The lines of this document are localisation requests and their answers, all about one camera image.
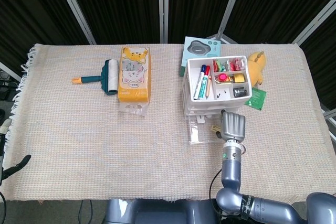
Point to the yellow plush toy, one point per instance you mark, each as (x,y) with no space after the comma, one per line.
(256,69)

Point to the beige woven tablecloth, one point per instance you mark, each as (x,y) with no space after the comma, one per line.
(131,155)

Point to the blue cap whiteboard marker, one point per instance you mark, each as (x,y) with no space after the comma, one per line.
(200,82)

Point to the teal lint roller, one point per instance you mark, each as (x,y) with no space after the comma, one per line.
(90,79)

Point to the light blue product box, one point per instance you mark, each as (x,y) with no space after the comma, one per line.
(200,48)

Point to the green foil sachet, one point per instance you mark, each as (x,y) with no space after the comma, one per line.
(258,99)

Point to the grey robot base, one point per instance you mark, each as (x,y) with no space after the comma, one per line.
(157,212)

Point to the wooden pencil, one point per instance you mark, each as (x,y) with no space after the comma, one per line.
(208,87)

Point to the black electronic devices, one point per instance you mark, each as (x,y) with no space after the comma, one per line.
(4,87)

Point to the black binder clips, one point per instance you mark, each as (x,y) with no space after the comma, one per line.
(240,92)

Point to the beige slotted plastic piece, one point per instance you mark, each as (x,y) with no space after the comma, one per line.
(215,128)

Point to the black folding partition screen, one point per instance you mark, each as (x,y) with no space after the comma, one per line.
(118,6)

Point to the pink round plastic part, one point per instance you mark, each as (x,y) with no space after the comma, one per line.
(223,77)

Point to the white drawer organizer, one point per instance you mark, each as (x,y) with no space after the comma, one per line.
(210,104)

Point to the red and green clips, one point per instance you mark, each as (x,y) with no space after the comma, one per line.
(220,65)

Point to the red cap whiteboard marker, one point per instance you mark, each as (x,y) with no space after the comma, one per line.
(204,86)

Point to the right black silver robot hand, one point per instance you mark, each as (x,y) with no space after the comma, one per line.
(233,127)

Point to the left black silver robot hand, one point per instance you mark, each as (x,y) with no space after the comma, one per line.
(15,166)

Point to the yellow cat tissue pack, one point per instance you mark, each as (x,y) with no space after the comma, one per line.
(134,77)

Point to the red clips in clear wrap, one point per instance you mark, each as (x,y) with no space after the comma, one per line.
(237,64)

